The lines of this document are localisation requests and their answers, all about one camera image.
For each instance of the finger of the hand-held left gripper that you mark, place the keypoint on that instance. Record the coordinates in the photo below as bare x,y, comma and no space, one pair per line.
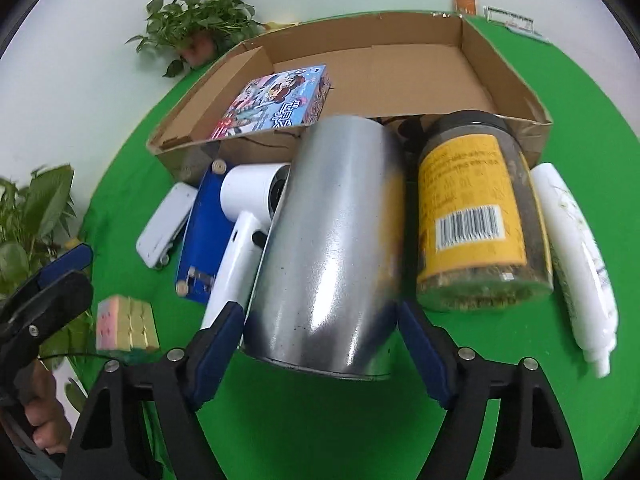
45,310
67,260

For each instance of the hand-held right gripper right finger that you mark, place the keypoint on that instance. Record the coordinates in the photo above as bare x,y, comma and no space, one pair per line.
425,352

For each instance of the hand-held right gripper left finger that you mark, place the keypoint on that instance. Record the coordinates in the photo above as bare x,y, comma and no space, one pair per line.
216,347

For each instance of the pastel puzzle cube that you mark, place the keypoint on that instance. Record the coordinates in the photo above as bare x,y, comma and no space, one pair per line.
127,327

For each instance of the silver metal can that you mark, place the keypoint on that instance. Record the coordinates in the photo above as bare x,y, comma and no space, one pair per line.
325,245

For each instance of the white hair dryer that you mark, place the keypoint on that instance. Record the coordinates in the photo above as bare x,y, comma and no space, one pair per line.
240,200

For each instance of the yellow label jar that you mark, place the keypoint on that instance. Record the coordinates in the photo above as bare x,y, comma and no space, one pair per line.
475,210

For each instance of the white tube bottle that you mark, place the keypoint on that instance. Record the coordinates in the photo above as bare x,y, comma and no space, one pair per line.
575,260

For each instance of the cardboard box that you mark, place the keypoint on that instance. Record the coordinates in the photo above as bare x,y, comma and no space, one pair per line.
400,75

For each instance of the person's left hand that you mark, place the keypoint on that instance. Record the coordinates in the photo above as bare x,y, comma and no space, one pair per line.
47,410

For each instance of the large leafy plant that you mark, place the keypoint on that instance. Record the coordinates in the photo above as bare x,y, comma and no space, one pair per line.
35,210

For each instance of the small white device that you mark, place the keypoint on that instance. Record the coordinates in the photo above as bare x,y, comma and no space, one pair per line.
162,225

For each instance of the blue board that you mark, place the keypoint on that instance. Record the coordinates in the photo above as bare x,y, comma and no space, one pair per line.
202,230

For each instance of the colourful printed box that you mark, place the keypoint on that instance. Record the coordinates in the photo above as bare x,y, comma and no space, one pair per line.
270,102

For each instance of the small potted plant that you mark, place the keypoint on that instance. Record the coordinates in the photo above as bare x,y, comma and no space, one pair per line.
200,17

